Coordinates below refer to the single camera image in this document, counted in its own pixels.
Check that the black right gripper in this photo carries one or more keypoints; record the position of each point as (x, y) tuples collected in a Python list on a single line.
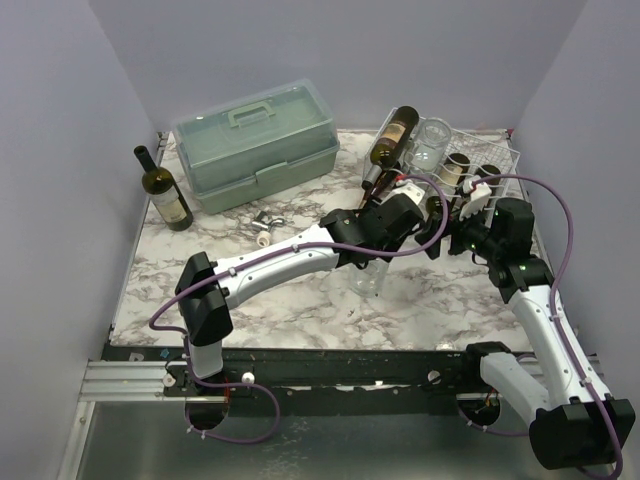
[(455, 238)]

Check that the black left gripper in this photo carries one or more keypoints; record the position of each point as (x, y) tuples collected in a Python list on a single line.
[(393, 244)]

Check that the clear bottle silver cap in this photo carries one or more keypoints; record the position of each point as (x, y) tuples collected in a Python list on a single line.
[(366, 279)]

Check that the green wine bottle white label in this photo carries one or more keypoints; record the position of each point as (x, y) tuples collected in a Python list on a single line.
[(163, 192)]

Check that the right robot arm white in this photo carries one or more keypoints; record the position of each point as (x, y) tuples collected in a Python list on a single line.
[(572, 418)]

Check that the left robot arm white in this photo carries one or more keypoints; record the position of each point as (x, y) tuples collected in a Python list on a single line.
[(342, 237)]

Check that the red wine bottle gold cap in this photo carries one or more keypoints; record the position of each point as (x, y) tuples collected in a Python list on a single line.
[(375, 182)]

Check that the green bottle cream label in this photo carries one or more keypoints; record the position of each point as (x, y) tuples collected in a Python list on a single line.
[(448, 177)]

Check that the dark bottle tan label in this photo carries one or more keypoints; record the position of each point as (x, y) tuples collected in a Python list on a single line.
[(386, 150)]

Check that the green bottle silver neck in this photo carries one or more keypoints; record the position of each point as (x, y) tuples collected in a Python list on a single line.
[(489, 170)]

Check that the clear bottle white cap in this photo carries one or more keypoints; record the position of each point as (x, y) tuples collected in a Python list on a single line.
[(426, 148)]

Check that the silver metal stopper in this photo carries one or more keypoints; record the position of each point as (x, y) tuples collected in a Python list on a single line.
[(265, 222)]

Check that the green plastic toolbox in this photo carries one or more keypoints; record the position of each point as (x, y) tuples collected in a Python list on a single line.
[(256, 146)]

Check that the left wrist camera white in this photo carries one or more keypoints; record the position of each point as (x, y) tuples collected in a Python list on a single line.
[(413, 186)]

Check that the white wire wine rack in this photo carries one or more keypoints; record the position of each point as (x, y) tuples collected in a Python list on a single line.
[(480, 147)]

